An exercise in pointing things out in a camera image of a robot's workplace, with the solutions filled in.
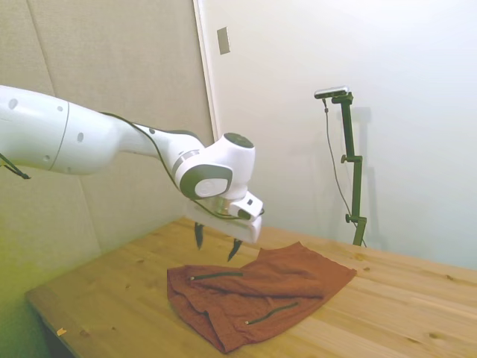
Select rust red shorts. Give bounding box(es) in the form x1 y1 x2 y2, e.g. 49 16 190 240
165 241 358 354

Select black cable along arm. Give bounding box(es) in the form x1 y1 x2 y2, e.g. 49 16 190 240
99 111 266 222

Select white door frame trim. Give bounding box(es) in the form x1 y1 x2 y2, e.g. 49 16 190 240
192 0 221 145

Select grey wall switch plate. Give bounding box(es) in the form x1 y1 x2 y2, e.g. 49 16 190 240
216 25 231 56

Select black strap under arm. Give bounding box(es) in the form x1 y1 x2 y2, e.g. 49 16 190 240
0 151 32 180

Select grey camera on stand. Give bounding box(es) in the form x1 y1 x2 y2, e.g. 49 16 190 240
313 85 352 101

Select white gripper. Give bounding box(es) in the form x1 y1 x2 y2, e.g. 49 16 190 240
184 203 264 263

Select dark green camera stand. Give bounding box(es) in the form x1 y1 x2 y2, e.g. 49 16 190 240
330 92 369 248

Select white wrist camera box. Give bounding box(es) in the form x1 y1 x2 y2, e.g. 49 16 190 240
228 190 265 221

